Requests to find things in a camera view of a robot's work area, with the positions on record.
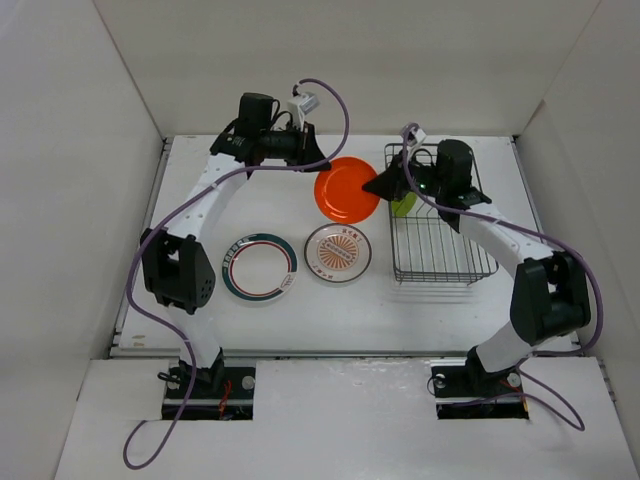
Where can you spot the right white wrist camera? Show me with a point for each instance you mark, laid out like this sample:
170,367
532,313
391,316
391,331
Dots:
413,136

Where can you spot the grey wire dish rack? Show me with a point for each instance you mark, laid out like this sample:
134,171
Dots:
427,249

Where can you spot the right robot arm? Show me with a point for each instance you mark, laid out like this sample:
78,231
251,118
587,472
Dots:
550,295

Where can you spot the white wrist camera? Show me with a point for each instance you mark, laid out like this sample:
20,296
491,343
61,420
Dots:
299,106
413,136

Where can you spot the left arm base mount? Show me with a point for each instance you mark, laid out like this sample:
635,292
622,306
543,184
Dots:
230,399

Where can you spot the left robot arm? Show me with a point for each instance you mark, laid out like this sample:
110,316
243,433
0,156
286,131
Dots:
176,268

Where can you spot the orange plate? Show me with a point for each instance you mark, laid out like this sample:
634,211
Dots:
339,194

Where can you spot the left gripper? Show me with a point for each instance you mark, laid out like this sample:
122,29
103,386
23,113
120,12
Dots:
306,146

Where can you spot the white plate green rim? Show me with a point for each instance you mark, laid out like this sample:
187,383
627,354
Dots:
260,267

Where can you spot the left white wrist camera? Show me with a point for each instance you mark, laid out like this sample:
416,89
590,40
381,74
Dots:
299,106

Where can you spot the white plate sunburst pattern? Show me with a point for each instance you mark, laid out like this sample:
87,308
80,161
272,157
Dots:
338,253

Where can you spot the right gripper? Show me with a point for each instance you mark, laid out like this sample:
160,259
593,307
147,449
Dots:
391,183

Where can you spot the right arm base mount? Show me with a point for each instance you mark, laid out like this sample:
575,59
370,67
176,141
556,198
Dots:
460,396

